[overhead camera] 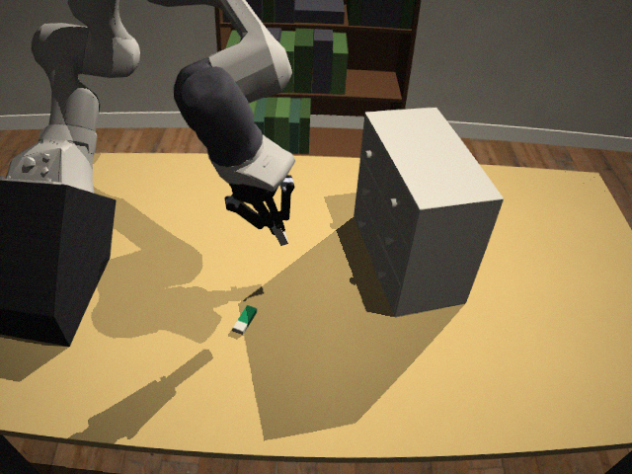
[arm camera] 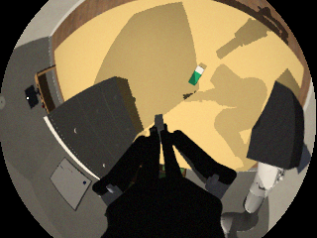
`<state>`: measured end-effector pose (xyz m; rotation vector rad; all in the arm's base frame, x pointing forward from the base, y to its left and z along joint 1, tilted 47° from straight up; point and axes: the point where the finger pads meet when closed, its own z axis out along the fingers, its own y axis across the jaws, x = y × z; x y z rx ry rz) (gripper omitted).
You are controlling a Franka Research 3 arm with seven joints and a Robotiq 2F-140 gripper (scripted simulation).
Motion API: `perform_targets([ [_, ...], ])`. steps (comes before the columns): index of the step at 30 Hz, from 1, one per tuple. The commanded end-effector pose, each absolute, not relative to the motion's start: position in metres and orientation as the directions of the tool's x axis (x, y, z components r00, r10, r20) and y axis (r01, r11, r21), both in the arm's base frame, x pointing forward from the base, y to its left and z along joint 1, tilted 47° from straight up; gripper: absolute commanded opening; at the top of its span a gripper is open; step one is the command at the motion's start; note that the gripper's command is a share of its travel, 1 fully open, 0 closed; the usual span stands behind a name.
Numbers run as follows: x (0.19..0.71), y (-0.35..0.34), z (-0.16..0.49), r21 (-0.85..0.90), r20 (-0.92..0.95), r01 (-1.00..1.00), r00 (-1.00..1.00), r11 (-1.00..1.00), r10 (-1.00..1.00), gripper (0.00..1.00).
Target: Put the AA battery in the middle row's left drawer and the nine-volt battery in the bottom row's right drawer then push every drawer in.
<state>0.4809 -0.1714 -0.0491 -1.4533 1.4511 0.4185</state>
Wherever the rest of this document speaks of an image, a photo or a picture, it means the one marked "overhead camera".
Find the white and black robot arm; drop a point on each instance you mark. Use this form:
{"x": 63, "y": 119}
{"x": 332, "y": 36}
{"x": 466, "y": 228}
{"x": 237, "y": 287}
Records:
{"x": 211, "y": 103}

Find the green and white eraser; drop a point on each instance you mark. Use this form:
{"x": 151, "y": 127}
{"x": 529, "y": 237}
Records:
{"x": 245, "y": 319}

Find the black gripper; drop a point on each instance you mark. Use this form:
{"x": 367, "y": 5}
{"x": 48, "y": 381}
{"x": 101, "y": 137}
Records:
{"x": 273, "y": 219}

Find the grey chest of drawers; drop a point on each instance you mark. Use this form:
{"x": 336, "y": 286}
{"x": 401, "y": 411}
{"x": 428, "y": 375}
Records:
{"x": 458, "y": 206}

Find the grey drawer front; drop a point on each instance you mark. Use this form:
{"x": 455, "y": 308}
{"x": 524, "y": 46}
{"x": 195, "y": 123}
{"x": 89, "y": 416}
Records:
{"x": 365, "y": 224}
{"x": 395, "y": 245}
{"x": 384, "y": 269}
{"x": 404, "y": 209}
{"x": 369, "y": 190}
{"x": 376, "y": 156}

